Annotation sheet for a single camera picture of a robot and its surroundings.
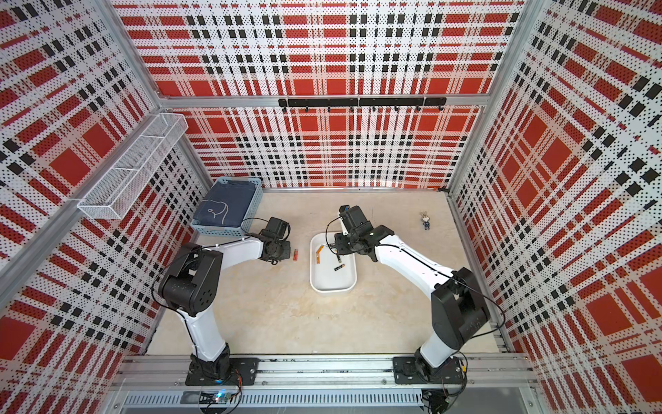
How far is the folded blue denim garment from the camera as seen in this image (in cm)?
103

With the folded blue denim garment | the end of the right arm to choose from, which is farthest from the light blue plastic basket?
the end of the right arm

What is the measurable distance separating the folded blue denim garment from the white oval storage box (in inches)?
13.3

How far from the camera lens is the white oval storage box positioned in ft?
2.87

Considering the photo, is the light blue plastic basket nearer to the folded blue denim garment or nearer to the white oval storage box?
the folded blue denim garment
